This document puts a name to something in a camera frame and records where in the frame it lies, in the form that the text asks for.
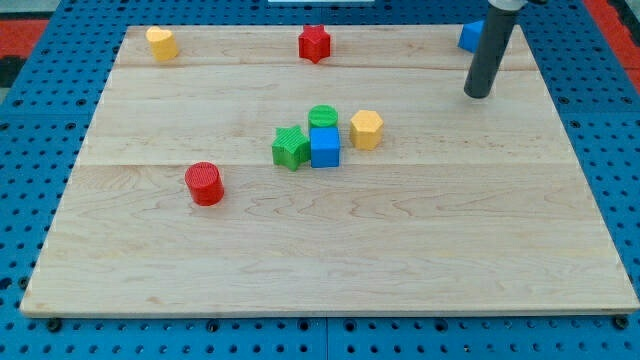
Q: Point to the blue cube block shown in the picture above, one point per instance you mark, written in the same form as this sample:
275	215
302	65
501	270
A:
325	147

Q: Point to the green circle block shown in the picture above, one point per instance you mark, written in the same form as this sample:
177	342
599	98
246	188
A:
322	116

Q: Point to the green star block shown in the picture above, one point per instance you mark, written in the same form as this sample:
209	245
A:
290	148

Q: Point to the red star block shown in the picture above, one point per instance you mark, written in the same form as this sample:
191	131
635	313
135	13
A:
314	43

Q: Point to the red cylinder block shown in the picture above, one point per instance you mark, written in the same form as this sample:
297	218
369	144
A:
204	182

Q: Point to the yellow hexagon block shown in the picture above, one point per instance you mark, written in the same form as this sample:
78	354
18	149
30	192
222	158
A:
366	129

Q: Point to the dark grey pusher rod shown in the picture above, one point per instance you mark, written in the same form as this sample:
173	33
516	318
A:
494	37

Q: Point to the yellow heart block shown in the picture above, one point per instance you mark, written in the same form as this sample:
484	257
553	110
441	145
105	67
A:
162	43

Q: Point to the blue block behind rod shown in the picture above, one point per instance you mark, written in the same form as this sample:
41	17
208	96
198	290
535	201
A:
470	36

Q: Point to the wooden board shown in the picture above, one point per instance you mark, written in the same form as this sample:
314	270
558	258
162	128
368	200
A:
468	207

